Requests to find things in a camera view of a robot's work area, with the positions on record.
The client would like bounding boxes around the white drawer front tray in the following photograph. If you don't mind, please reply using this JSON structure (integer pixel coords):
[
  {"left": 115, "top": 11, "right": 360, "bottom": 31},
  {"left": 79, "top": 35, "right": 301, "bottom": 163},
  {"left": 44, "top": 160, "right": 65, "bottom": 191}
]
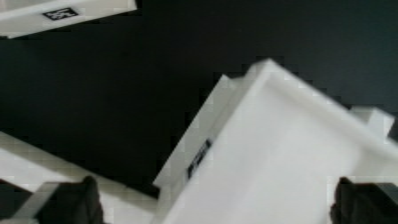
[{"left": 0, "top": 0, "right": 136, "bottom": 39}]

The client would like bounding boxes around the large white drawer box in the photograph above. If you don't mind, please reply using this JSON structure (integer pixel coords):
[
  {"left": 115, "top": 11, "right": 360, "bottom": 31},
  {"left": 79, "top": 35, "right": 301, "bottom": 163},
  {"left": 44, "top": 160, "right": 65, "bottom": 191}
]
[{"left": 150, "top": 60, "right": 398, "bottom": 224}]

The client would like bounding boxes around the white L-shaped boundary frame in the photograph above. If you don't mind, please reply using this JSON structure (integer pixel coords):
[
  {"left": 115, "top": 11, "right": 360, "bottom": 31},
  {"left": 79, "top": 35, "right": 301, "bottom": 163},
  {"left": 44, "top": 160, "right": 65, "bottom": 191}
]
[{"left": 0, "top": 132, "right": 156, "bottom": 224}]

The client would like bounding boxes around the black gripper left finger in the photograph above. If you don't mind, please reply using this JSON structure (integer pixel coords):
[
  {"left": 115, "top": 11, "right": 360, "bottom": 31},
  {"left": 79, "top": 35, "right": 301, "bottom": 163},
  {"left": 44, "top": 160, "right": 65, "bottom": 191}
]
[{"left": 35, "top": 176, "right": 104, "bottom": 224}]

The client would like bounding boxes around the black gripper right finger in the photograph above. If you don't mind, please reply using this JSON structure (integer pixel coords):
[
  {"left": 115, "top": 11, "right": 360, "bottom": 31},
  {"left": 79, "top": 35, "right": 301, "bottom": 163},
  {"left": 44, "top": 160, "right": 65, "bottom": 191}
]
[{"left": 328, "top": 177, "right": 398, "bottom": 224}]

